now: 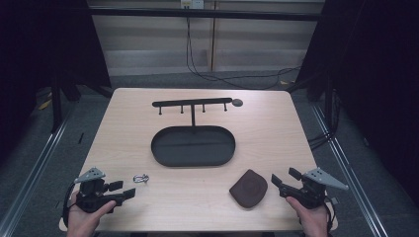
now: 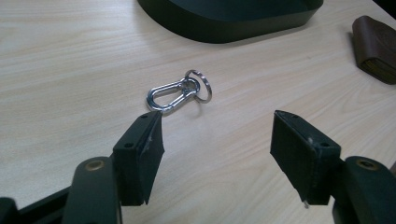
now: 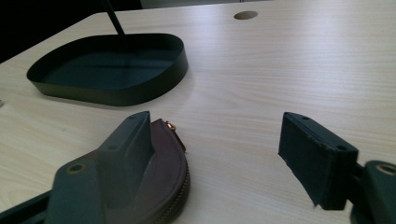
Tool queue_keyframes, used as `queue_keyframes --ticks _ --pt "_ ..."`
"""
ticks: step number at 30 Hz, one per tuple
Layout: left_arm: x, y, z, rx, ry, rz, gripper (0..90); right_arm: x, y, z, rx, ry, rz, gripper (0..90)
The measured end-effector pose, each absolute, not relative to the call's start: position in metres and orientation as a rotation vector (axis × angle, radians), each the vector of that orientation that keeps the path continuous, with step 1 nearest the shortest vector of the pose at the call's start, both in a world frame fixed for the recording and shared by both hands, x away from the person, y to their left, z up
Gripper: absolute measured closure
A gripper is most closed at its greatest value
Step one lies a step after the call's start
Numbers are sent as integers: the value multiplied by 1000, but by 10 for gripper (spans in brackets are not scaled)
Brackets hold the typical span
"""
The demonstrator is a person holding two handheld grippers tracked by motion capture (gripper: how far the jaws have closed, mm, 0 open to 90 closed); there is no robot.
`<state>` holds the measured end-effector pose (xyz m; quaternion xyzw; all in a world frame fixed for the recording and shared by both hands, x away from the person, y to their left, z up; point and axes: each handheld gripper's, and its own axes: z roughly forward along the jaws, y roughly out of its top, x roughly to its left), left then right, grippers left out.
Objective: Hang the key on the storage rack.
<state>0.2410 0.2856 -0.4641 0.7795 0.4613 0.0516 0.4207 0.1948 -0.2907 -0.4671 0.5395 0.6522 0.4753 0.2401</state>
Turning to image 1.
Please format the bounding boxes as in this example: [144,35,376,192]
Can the black wall cables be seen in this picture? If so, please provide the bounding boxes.
[185,16,302,91]

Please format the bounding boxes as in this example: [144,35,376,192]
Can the black key rack with tray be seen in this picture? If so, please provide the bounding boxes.
[150,97,236,168]

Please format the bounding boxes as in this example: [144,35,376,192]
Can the metal floor rail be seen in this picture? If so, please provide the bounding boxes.
[0,107,75,237]
[310,102,391,237]

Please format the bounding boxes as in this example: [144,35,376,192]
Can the white wall socket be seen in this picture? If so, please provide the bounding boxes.
[180,0,206,10]

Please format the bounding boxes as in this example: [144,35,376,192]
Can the hand-held gripper cable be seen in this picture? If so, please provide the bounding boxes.
[61,182,77,228]
[324,196,337,233]

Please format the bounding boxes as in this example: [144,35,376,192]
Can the black horizontal bar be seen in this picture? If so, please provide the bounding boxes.
[88,7,325,23]

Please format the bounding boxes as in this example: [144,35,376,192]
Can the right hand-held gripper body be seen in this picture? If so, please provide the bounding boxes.
[280,167,350,209]

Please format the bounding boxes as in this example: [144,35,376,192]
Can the black metal stand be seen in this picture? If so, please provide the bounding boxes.
[50,77,64,133]
[323,73,334,132]

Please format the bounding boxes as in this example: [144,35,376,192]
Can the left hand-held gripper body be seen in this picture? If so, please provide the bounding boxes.
[73,167,117,213]

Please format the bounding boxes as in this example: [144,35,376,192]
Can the left hand-held gripper cable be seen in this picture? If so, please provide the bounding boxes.
[61,182,77,228]

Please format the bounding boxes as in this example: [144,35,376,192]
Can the person's right hand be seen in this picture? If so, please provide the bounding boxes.
[286,196,330,237]

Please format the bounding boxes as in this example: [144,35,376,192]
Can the dark curtain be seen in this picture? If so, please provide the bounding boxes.
[294,0,419,206]
[0,0,112,166]

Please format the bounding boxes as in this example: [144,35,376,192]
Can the brown leather pouch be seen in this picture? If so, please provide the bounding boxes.
[228,169,269,209]

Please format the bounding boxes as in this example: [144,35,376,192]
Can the right hand-held gripper cable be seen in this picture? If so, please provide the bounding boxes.
[324,196,337,233]

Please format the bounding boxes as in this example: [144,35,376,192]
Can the black floor cables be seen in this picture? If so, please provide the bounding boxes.
[307,130,334,151]

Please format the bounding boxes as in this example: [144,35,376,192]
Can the person's left hand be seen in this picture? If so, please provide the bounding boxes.
[66,192,117,237]

